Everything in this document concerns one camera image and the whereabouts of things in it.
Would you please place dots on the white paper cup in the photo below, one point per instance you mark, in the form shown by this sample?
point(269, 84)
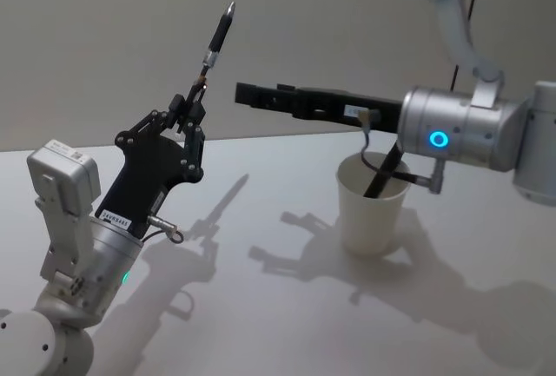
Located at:
point(373, 224)

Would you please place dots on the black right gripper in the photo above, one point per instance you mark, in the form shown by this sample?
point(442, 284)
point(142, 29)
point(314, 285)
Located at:
point(330, 104)

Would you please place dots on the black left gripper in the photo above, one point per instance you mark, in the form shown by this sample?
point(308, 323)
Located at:
point(143, 167)

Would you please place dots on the black pen with silver tip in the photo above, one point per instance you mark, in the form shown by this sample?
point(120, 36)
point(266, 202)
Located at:
point(219, 41)

